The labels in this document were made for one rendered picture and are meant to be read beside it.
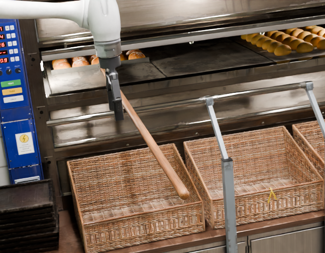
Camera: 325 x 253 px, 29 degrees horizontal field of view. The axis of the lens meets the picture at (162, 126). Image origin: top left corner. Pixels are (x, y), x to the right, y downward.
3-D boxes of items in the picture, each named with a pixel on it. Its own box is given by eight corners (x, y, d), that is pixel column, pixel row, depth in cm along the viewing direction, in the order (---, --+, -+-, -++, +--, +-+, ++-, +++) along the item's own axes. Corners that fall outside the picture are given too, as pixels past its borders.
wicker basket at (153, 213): (72, 210, 319) (65, 160, 310) (179, 191, 331) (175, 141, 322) (84, 256, 274) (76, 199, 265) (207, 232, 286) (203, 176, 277)
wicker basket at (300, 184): (185, 190, 331) (181, 140, 322) (286, 172, 341) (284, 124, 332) (211, 231, 286) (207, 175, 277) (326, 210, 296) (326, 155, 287)
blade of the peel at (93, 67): (149, 61, 354) (149, 56, 353) (51, 75, 344) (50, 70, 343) (137, 49, 388) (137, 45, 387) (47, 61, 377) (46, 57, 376)
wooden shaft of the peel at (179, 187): (191, 200, 182) (190, 191, 181) (181, 202, 182) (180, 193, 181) (106, 71, 341) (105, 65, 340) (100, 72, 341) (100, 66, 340)
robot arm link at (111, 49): (95, 43, 210) (97, 60, 211) (122, 39, 211) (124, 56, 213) (92, 38, 218) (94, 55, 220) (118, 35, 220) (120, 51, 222)
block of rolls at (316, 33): (238, 38, 394) (238, 29, 392) (309, 29, 403) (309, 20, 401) (277, 57, 338) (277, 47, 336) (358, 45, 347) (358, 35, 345)
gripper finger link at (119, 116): (121, 100, 215) (121, 100, 215) (123, 119, 218) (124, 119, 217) (112, 101, 215) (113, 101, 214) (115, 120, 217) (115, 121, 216)
